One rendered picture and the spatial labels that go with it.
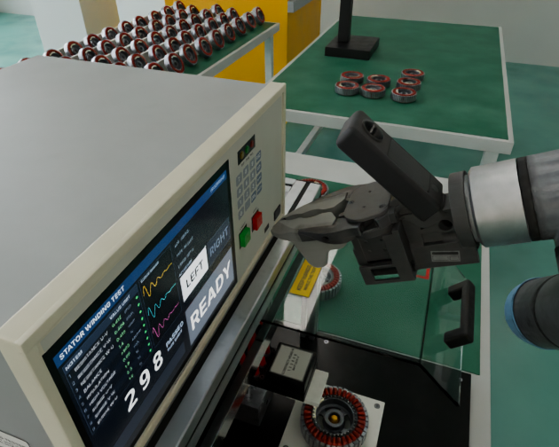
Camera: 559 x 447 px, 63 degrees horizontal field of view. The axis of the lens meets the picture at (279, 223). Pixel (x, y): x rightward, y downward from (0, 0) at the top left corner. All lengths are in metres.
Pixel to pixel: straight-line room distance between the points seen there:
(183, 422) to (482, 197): 0.34
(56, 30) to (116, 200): 4.18
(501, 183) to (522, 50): 5.31
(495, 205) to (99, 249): 0.31
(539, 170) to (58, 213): 0.38
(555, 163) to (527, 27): 5.25
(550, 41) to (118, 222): 5.52
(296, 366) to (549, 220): 0.45
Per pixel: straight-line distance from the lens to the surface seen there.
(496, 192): 0.42
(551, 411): 2.03
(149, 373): 0.43
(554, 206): 0.42
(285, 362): 0.75
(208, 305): 0.50
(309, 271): 0.68
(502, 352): 2.13
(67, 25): 4.44
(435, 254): 0.47
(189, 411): 0.48
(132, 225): 0.35
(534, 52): 5.74
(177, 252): 0.41
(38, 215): 0.40
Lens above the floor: 1.52
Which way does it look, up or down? 36 degrees down
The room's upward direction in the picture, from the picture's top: straight up
